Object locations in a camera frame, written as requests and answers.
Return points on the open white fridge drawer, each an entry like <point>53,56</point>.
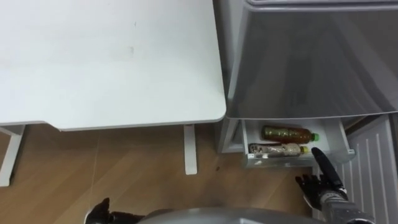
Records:
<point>335,137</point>

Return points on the open grey fridge door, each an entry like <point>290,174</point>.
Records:
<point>370,174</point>

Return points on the white desk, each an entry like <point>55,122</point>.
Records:
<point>109,62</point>

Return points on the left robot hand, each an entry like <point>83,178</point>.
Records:
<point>100,213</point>

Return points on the robot body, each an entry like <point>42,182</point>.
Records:
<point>230,216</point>

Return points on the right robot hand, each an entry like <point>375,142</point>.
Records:
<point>323,183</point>

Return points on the pale drink bottle yellow cap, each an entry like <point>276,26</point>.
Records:
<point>276,150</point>

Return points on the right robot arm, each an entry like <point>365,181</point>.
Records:
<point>345,211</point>

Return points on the grey fridge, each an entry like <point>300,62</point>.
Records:
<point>311,62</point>

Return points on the brown tea bottle green cap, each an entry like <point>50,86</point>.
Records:
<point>286,134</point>

